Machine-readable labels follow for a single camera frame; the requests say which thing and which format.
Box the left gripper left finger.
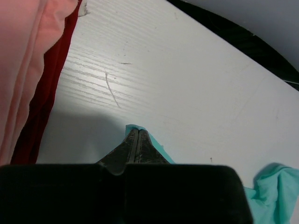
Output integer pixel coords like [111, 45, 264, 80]
[96, 129, 139, 175]

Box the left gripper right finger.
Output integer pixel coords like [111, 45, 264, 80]
[134, 130, 169, 164]

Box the teal t-shirt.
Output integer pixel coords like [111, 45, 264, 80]
[124, 124, 299, 224]

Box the folded red t-shirt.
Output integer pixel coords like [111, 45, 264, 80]
[10, 0, 87, 164]

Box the black strip behind table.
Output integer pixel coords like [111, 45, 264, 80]
[169, 0, 299, 90]

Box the folded pink t-shirt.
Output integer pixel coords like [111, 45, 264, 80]
[0, 0, 79, 165]

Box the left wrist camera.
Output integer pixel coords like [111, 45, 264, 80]
[0, 164, 253, 224]

